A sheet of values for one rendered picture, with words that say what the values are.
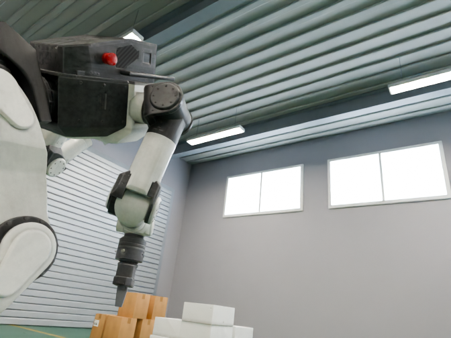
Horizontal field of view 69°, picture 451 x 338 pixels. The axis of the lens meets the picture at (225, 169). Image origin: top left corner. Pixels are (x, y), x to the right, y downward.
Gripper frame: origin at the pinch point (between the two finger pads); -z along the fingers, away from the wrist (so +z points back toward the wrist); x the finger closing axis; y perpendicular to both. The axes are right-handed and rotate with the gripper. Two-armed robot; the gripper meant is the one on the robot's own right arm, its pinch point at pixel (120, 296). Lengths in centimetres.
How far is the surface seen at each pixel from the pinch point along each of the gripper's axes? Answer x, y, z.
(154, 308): 382, 1, -2
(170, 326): 276, -23, -18
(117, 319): 349, 42, -20
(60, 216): 466, 186, 121
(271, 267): 514, -199, 93
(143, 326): 369, 10, -25
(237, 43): 239, -51, 353
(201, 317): 246, -51, -5
